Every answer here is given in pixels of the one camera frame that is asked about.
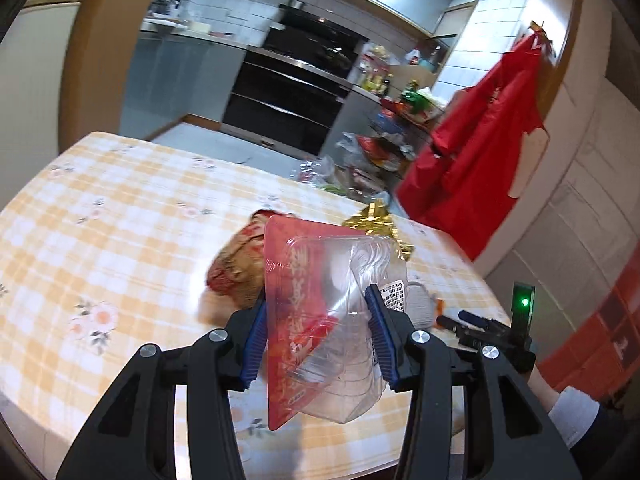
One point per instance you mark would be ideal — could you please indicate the crumpled plastic bag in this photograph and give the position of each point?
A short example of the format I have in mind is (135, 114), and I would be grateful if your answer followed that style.
(315, 170)

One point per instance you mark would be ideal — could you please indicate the white fluffy cloth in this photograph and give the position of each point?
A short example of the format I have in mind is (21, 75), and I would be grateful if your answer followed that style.
(422, 305)

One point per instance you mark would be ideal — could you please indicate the red hanging apron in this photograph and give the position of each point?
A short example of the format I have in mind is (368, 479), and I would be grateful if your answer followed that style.
(475, 160)

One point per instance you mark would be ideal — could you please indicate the crumpled red gold bag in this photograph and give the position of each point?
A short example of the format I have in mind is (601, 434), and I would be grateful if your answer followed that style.
(239, 260)

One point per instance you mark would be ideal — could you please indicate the clear plastic tray red wrapper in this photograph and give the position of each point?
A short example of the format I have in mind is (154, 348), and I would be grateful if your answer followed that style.
(320, 305)

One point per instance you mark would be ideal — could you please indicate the black range hood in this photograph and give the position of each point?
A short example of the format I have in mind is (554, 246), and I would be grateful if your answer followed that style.
(310, 35)

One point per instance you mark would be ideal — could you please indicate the wooden door frame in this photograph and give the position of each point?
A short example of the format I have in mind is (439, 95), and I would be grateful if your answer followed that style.
(100, 50)

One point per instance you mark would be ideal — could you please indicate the clear plastic bag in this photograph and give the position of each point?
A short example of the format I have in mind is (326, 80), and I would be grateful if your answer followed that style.
(355, 150)

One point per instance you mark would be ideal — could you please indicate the checked floral tablecloth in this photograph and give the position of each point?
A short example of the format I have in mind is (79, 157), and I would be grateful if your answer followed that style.
(125, 220)

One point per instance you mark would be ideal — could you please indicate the group of seasoning bottles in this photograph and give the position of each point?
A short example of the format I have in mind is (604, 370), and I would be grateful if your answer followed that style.
(377, 67)

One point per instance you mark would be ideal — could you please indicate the grey kitchen cabinets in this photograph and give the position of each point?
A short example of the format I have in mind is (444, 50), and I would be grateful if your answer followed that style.
(180, 80)

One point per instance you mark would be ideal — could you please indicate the wok with glass lid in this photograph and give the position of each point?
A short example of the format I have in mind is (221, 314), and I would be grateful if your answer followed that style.
(334, 56)

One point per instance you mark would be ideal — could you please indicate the black built-in oven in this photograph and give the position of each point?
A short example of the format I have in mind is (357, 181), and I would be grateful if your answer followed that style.
(285, 102)

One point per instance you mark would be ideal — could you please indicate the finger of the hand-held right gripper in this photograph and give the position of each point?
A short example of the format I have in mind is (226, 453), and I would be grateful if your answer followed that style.
(457, 329)
(482, 321)

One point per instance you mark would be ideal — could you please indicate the orange snack packet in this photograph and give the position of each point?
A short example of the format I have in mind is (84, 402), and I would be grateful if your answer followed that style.
(439, 306)

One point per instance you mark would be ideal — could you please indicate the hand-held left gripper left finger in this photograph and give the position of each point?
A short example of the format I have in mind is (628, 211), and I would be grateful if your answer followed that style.
(254, 342)

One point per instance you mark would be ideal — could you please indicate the gold foil wrapper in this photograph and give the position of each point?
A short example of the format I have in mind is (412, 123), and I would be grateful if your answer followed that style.
(372, 217)

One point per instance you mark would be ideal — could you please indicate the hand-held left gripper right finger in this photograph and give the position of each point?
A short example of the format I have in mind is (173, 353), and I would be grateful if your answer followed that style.
(380, 332)

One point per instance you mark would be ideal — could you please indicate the person's right forearm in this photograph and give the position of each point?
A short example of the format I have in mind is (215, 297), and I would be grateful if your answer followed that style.
(575, 410)

